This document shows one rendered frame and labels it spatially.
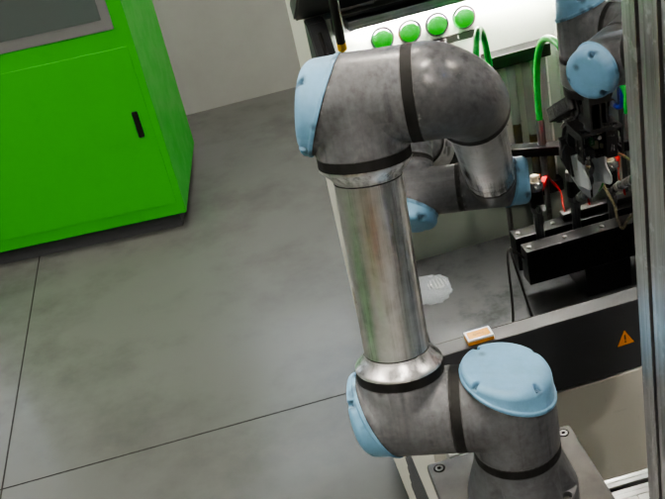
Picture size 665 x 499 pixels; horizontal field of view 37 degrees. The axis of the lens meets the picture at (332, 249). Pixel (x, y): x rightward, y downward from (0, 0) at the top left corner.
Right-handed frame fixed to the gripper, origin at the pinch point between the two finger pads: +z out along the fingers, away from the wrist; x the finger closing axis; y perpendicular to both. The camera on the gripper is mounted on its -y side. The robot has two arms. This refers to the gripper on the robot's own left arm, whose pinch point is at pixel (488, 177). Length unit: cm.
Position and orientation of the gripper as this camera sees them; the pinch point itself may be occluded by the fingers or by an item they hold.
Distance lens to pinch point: 186.1
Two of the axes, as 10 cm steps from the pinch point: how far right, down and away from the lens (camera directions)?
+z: 5.6, 2.4, 7.9
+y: -0.2, 9.6, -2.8
